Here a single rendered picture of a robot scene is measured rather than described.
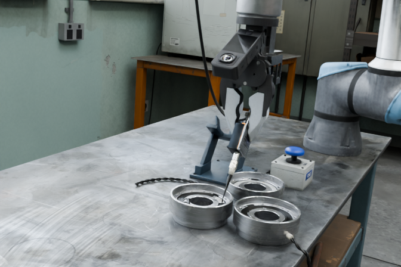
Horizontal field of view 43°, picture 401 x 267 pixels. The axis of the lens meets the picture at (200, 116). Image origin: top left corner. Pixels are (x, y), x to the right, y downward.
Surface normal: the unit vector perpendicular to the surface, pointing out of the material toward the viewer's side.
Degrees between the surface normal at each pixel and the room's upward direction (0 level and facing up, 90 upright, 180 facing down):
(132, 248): 0
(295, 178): 90
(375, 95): 91
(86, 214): 0
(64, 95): 90
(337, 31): 90
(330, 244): 0
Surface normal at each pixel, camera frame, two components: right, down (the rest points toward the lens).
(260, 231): -0.29, 0.19
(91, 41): 0.87, 0.18
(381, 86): -0.70, 0.16
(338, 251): 0.07, -0.97
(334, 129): -0.27, -0.11
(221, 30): -0.50, 0.17
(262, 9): 0.06, 0.24
